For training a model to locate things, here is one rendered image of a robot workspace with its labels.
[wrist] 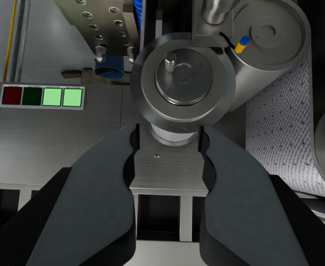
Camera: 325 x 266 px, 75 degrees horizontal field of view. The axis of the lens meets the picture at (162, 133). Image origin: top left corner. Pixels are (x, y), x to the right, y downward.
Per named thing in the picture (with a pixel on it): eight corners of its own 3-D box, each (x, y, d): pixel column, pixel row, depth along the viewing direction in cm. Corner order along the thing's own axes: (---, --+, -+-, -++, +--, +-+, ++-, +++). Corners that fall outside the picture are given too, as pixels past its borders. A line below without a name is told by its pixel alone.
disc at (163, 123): (246, 46, 30) (221, 146, 28) (245, 47, 31) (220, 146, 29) (146, 20, 31) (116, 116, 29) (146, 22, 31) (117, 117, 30)
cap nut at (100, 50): (106, 46, 63) (105, 60, 62) (109, 52, 67) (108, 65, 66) (93, 45, 63) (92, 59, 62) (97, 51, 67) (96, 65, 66)
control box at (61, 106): (85, 86, 63) (83, 109, 62) (86, 87, 64) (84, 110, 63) (1, 84, 64) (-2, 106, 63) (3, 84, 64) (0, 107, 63)
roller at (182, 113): (235, 50, 29) (214, 130, 28) (202, 102, 55) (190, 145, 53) (154, 29, 30) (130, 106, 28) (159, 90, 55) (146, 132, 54)
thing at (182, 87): (196, 113, 27) (144, 85, 28) (193, 116, 29) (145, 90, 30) (222, 64, 28) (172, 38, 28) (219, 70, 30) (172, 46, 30)
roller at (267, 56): (309, -7, 31) (314, 72, 29) (244, 69, 56) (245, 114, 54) (225, -9, 31) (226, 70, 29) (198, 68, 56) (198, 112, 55)
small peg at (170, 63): (165, 50, 25) (177, 52, 25) (165, 61, 28) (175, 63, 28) (163, 61, 25) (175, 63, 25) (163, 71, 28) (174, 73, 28)
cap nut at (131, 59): (137, 46, 63) (137, 61, 62) (139, 53, 66) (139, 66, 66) (125, 46, 63) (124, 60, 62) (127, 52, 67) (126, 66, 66)
